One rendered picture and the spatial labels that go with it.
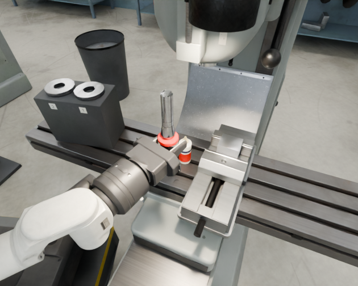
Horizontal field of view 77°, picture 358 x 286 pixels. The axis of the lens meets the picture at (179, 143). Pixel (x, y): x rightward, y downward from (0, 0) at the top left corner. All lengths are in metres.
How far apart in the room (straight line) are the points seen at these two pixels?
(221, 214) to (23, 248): 0.40
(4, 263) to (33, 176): 1.78
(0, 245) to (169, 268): 0.51
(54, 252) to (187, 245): 0.54
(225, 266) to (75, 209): 1.09
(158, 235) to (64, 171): 1.47
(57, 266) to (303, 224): 0.85
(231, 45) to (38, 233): 0.41
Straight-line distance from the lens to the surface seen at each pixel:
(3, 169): 2.35
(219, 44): 0.41
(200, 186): 0.62
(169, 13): 0.42
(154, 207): 0.79
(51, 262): 1.08
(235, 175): 0.62
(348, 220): 0.79
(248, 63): 0.93
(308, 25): 4.29
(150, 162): 0.46
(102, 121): 0.74
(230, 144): 0.64
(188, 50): 0.38
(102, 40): 2.80
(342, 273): 1.84
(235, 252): 1.42
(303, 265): 1.75
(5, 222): 1.51
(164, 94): 0.43
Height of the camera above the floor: 1.52
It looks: 46 degrees down
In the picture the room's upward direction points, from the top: straight up
